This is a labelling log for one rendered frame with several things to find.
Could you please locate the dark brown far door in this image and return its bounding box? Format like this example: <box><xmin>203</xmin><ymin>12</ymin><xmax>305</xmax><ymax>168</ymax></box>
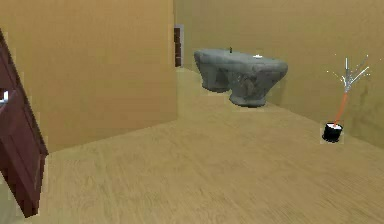
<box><xmin>173</xmin><ymin>27</ymin><xmax>183</xmax><ymax>68</ymax></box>

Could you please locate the dark red wooden door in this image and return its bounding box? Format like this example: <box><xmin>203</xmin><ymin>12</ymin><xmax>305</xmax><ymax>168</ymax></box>
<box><xmin>0</xmin><ymin>29</ymin><xmax>50</xmax><ymax>219</ymax></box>

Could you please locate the silver door handle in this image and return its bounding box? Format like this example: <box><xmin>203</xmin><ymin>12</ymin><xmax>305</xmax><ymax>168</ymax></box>
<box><xmin>0</xmin><ymin>89</ymin><xmax>10</xmax><ymax>107</ymax></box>

